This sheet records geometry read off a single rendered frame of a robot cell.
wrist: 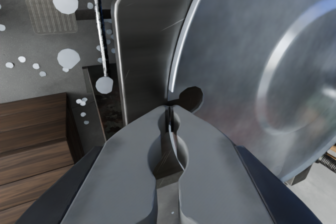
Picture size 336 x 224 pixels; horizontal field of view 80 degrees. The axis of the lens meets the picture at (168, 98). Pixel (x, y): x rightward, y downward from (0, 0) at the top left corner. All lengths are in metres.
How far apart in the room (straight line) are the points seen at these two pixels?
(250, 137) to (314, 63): 0.08
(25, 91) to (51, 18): 0.37
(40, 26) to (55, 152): 0.37
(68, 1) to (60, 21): 0.49
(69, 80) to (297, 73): 0.86
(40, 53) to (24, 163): 0.42
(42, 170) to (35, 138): 0.10
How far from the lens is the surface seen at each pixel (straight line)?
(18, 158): 0.71
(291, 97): 0.21
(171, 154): 0.17
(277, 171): 0.29
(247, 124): 0.20
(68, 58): 0.25
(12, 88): 0.99
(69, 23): 0.73
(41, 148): 0.68
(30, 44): 0.92
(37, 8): 0.73
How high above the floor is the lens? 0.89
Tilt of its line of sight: 54 degrees down
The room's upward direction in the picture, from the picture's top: 137 degrees clockwise
